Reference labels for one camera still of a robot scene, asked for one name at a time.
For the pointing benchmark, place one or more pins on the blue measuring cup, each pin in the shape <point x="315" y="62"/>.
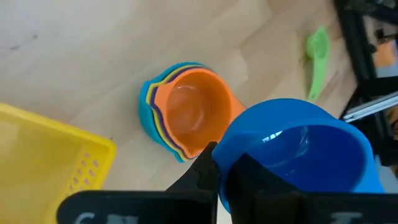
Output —
<point x="311" y="149"/>

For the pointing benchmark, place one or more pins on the yellow measuring cup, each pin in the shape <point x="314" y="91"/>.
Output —
<point x="148" y="96"/>

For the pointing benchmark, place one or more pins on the green measuring cup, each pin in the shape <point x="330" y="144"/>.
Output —
<point x="318" y="46"/>

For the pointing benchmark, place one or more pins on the yellow plastic basket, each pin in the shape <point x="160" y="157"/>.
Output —
<point x="40" y="155"/>

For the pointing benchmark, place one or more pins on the navy purple measuring cup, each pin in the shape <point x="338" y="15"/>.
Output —
<point x="152" y="99"/>

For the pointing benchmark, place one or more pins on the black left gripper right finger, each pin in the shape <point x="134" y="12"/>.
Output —
<point x="248" y="177"/>

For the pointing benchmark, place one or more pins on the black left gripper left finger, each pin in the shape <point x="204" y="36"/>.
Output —
<point x="205" y="174"/>

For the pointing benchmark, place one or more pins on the black aluminium table frame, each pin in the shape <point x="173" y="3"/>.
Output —
<point x="351" y="37"/>

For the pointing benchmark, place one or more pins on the silver camera mount rail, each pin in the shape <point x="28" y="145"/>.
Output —
<point x="373" y="107"/>

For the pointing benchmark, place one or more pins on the orange measuring cup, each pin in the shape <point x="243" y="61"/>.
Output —
<point x="199" y="109"/>

